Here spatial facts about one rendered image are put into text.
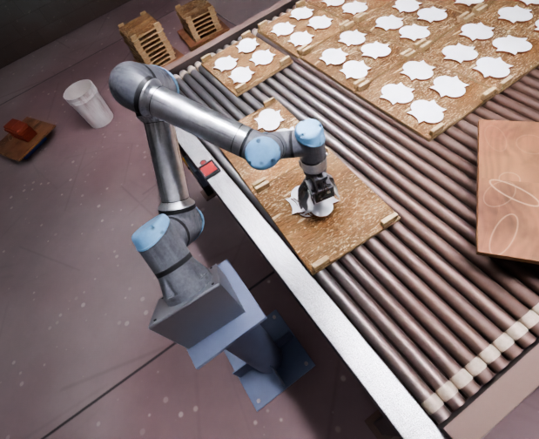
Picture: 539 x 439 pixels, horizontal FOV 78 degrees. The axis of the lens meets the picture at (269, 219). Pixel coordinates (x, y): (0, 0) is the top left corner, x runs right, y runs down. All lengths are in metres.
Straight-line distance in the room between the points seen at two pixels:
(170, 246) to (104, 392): 1.55
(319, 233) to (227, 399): 1.19
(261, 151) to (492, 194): 0.69
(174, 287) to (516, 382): 0.87
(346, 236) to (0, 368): 2.44
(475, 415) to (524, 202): 0.57
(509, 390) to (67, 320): 2.44
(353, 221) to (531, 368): 0.59
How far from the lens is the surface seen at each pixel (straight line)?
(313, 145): 0.89
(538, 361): 1.08
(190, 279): 0.95
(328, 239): 1.12
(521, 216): 1.13
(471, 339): 1.08
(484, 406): 1.02
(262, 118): 1.55
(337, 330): 1.04
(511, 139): 1.31
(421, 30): 1.95
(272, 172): 1.32
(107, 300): 2.58
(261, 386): 1.97
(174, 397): 2.15
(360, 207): 1.19
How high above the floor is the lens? 1.92
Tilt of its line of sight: 55 degrees down
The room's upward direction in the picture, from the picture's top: 22 degrees counter-clockwise
